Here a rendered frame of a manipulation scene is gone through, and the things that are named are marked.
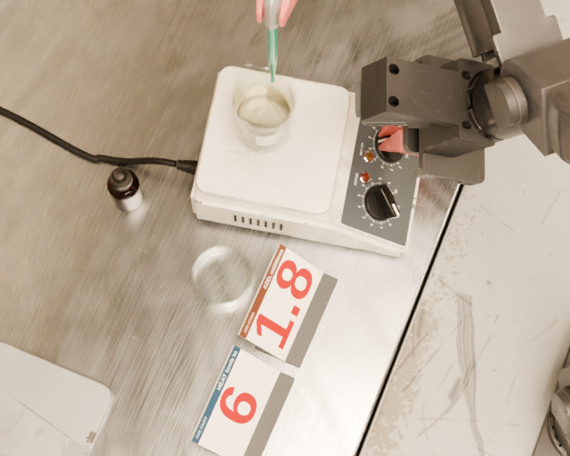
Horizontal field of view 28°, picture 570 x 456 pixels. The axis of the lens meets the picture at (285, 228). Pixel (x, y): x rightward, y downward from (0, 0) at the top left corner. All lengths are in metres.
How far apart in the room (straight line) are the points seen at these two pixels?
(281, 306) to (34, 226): 0.24
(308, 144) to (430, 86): 0.16
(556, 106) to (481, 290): 0.34
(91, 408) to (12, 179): 0.23
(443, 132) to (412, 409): 0.27
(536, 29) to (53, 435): 0.53
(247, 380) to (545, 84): 0.40
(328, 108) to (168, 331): 0.25
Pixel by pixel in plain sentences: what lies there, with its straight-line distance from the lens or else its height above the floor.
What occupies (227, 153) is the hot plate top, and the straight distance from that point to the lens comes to 0.99.
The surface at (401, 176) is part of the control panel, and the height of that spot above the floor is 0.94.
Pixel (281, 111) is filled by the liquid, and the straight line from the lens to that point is 0.96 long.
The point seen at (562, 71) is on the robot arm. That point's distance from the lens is 0.79.
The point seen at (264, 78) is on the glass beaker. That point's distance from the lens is 0.96.
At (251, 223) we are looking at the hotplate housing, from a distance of 1.03.
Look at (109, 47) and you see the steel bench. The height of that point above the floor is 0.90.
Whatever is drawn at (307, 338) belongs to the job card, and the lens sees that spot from 1.04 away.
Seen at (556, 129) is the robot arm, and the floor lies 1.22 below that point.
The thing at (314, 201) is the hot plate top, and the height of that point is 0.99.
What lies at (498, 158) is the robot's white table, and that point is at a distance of 1.11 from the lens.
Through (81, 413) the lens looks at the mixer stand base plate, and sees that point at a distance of 1.03.
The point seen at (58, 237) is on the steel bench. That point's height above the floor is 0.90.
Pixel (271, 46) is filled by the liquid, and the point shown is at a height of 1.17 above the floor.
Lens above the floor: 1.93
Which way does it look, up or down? 75 degrees down
